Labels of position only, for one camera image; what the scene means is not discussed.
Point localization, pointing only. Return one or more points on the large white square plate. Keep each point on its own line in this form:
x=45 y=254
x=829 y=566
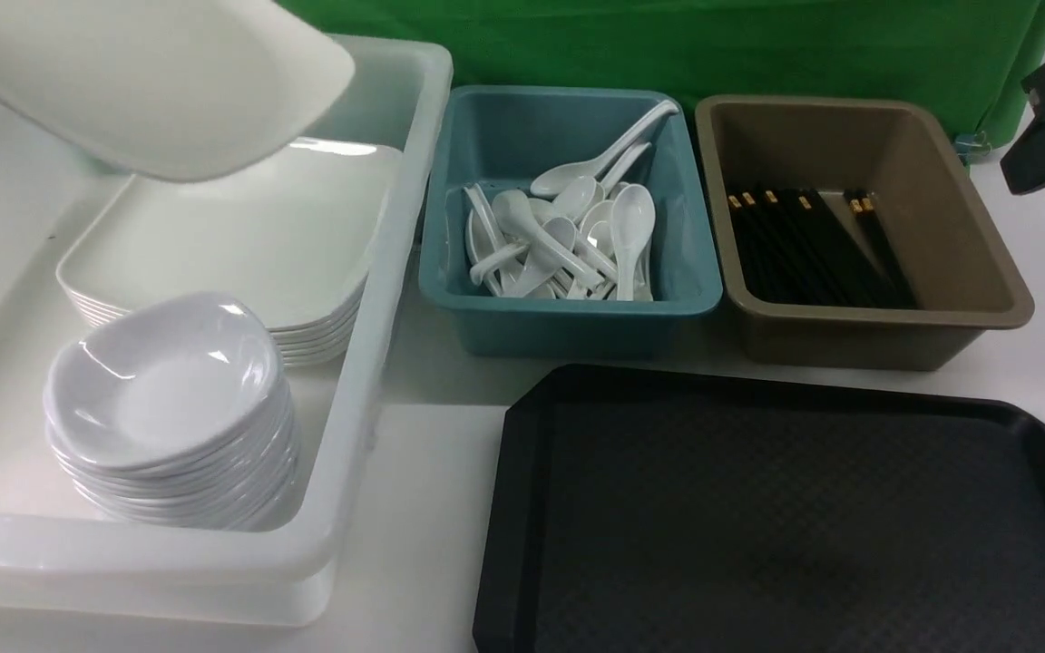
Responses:
x=174 y=90

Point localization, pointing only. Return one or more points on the white ceramic soup spoon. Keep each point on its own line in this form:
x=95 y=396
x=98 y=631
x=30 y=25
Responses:
x=632 y=223

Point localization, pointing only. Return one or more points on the pile of white spoons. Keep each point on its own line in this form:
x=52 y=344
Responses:
x=555 y=239

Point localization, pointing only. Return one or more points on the teal plastic bin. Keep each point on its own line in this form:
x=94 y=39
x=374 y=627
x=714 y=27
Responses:
x=502 y=137

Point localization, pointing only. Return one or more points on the black serving tray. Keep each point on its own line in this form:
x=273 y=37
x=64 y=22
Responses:
x=649 y=511

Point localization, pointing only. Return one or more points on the stack of white plates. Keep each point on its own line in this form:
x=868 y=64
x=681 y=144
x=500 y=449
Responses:
x=291 y=237

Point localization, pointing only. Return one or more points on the pile of black chopsticks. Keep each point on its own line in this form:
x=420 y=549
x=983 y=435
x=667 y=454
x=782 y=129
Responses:
x=793 y=248

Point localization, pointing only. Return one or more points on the brown plastic bin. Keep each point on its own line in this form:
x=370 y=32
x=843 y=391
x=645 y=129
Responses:
x=953 y=255

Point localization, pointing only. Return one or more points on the stack of white bowls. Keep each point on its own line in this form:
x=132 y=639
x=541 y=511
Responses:
x=177 y=415

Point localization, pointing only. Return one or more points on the green backdrop cloth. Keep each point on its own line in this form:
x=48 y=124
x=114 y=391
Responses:
x=962 y=60

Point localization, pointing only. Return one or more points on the large white plastic tub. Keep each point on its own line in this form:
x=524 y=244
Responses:
x=55 y=552

